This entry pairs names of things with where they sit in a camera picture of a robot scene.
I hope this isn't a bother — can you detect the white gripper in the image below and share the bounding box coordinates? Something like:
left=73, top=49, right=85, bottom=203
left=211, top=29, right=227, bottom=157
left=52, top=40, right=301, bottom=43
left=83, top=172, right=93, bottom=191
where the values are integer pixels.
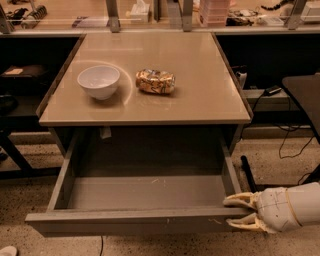
left=223, top=187, right=301, bottom=233

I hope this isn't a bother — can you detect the grey top drawer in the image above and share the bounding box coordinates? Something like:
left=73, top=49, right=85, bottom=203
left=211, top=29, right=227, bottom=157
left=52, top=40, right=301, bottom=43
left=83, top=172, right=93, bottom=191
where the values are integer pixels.
left=26, top=127, right=247, bottom=237

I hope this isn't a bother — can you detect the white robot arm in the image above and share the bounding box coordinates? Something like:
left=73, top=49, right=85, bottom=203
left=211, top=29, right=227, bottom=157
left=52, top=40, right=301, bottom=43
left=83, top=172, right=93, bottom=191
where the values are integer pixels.
left=223, top=182, right=320, bottom=234

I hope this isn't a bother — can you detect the grey drawer cabinet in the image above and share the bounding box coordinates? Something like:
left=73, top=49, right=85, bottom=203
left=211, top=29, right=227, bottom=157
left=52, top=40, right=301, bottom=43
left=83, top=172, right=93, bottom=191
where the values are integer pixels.
left=35, top=32, right=254, bottom=161

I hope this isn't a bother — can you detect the black table leg bar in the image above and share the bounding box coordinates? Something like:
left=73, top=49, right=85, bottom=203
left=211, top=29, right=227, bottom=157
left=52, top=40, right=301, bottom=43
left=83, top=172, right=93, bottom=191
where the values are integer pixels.
left=241, top=155, right=257, bottom=192

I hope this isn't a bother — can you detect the black phone on shelf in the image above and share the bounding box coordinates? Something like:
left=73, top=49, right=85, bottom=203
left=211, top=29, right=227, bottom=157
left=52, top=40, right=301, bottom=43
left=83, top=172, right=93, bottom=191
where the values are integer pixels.
left=264, top=85, right=282, bottom=96

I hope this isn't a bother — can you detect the crushed gold drink can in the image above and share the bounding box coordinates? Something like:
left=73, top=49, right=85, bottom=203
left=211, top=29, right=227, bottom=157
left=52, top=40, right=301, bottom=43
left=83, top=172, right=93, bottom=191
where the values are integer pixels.
left=136, top=69, right=175, bottom=94

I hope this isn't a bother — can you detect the white ceramic bowl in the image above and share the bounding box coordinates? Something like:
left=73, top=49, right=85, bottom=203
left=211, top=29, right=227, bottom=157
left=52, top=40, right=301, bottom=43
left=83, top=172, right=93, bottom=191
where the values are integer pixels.
left=77, top=65, right=120, bottom=100

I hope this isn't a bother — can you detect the pink plastic container stack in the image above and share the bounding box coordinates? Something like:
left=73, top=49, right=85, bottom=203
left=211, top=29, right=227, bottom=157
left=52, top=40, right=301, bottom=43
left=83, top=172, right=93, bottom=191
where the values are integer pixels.
left=199, top=0, right=230, bottom=27

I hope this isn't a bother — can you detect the white tissue box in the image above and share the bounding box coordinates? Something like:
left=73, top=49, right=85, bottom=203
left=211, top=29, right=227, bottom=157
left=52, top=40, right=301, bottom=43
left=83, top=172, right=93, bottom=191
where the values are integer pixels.
left=130, top=0, right=150, bottom=23

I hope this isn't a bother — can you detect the white shoe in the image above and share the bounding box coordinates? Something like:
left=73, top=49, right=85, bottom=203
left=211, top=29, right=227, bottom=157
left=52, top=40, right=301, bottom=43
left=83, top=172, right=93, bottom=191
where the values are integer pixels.
left=0, top=246, right=18, bottom=256

